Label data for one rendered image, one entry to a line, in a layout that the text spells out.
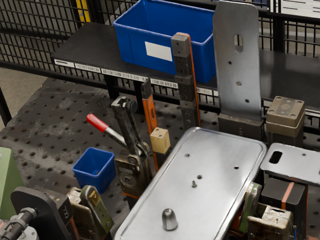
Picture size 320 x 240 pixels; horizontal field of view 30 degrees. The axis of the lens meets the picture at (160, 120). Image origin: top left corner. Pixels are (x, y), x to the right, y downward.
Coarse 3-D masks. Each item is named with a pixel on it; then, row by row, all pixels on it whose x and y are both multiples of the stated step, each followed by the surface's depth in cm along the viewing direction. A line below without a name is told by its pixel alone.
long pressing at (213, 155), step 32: (192, 128) 155; (192, 160) 146; (224, 160) 145; (256, 160) 143; (160, 192) 139; (192, 192) 138; (224, 192) 137; (128, 224) 133; (160, 224) 132; (192, 224) 131; (224, 224) 130
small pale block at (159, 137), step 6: (156, 132) 146; (162, 132) 146; (150, 138) 146; (156, 138) 145; (162, 138) 145; (168, 138) 148; (156, 144) 147; (162, 144) 146; (168, 144) 148; (156, 150) 148; (162, 150) 147; (168, 150) 149; (156, 156) 150; (162, 156) 149; (162, 162) 151
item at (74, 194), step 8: (72, 192) 134; (72, 200) 132; (80, 200) 131; (72, 208) 131; (80, 208) 130; (88, 208) 129; (80, 216) 132; (88, 216) 130; (80, 224) 135; (88, 224) 133; (80, 232) 137; (88, 232) 135; (96, 232) 134
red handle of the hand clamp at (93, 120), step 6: (90, 114) 141; (90, 120) 141; (96, 120) 141; (96, 126) 141; (102, 126) 141; (108, 126) 142; (102, 132) 142; (108, 132) 141; (114, 132) 141; (114, 138) 141; (120, 138) 141; (120, 144) 141; (138, 150) 141
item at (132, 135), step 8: (120, 96) 134; (112, 104) 132; (120, 104) 133; (128, 104) 131; (136, 104) 132; (120, 112) 132; (128, 112) 136; (120, 120) 134; (128, 120) 137; (120, 128) 136; (128, 128) 135; (136, 128) 138; (128, 136) 137; (136, 136) 140; (128, 144) 138; (136, 144) 142; (136, 152) 139; (144, 152) 142
